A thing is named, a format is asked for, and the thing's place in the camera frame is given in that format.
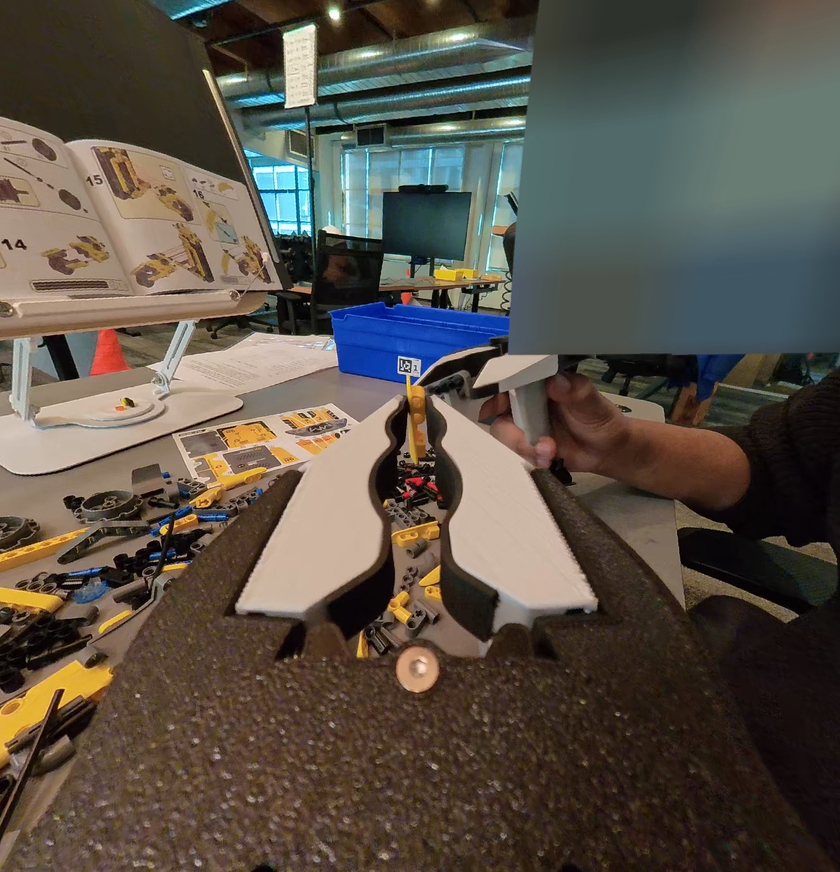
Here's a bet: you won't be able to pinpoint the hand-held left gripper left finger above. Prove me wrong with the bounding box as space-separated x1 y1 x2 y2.
234 395 410 625

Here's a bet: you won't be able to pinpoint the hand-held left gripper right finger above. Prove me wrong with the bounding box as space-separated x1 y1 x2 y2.
425 394 599 643

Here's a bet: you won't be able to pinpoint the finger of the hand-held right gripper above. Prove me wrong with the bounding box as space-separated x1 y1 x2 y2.
473 354 561 396
418 344 509 397

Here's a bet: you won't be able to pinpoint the yellow curved toy panel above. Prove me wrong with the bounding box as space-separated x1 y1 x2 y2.
405 377 429 466

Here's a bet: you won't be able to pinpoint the person's right forearm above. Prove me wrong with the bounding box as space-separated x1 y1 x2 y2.
624 360 840 527

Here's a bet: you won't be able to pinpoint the person's right hand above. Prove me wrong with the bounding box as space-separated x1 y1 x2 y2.
479 371 633 479

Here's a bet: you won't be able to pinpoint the wooden desk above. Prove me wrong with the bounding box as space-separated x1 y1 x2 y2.
283 271 509 316

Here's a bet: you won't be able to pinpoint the blue plastic bin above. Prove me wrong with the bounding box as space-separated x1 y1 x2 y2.
329 302 511 384

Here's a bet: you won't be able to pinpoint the yellow sticker sheet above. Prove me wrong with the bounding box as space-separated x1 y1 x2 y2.
172 402 360 482

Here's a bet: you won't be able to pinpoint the black monitor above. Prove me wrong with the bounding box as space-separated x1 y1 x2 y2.
382 190 474 264

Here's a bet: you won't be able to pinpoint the printed paper sheets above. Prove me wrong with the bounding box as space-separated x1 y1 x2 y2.
150 332 340 397

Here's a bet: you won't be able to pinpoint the blue cloth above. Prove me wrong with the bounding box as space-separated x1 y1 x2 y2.
695 353 745 404

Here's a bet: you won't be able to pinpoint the orange traffic cone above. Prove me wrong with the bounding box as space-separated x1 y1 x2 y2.
89 328 132 376

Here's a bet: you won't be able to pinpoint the white book stand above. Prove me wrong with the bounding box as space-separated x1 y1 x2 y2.
0 0 286 476

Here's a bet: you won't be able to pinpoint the long yellow toy beam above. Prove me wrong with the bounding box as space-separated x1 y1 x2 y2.
0 527 71 580

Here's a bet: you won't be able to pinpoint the pile of toy building pieces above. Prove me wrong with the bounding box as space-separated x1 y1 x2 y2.
0 463 442 818

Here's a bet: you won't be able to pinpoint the white hanging sign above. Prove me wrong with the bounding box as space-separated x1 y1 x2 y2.
283 23 319 110

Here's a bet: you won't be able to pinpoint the large yellow toy panel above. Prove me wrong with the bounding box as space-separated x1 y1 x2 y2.
0 659 114 779

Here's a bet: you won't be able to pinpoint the toy instruction booklet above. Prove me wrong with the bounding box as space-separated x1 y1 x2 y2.
0 112 282 298

